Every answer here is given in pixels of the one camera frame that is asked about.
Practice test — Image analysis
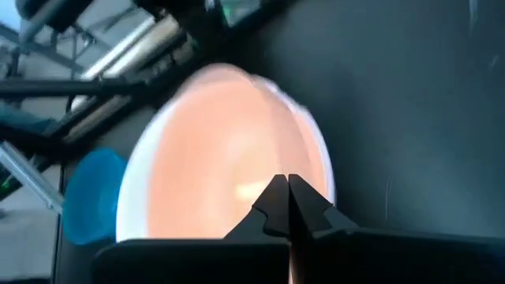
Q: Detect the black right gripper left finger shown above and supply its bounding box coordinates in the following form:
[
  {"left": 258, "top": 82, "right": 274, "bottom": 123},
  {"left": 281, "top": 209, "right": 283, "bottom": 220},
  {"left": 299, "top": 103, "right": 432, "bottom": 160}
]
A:
[{"left": 91, "top": 174, "right": 292, "bottom": 284}]

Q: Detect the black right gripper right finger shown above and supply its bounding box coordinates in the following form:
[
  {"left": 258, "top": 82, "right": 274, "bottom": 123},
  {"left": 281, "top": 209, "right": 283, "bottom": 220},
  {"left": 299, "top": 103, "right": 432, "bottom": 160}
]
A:
[{"left": 288, "top": 174, "right": 505, "bottom": 284}]

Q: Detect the white bowl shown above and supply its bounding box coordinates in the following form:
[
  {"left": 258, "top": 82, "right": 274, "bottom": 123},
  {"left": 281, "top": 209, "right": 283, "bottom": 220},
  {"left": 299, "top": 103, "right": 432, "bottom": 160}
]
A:
[{"left": 115, "top": 62, "right": 337, "bottom": 242}]

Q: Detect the blue object in bowl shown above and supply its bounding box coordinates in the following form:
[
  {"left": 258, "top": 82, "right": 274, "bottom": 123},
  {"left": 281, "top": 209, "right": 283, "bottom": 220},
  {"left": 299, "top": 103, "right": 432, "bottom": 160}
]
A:
[{"left": 62, "top": 148, "right": 129, "bottom": 246}]

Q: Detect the silver aluminium frame beam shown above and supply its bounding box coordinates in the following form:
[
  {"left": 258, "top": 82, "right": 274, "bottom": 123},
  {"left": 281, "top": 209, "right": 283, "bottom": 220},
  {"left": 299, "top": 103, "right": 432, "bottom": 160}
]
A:
[
  {"left": 70, "top": 14, "right": 186, "bottom": 114},
  {"left": 0, "top": 140, "right": 65, "bottom": 216}
]

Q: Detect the black metal frame bar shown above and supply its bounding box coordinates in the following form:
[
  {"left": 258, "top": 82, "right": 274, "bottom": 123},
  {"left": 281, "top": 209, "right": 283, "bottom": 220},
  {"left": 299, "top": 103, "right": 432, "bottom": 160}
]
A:
[{"left": 0, "top": 77, "right": 137, "bottom": 100}]

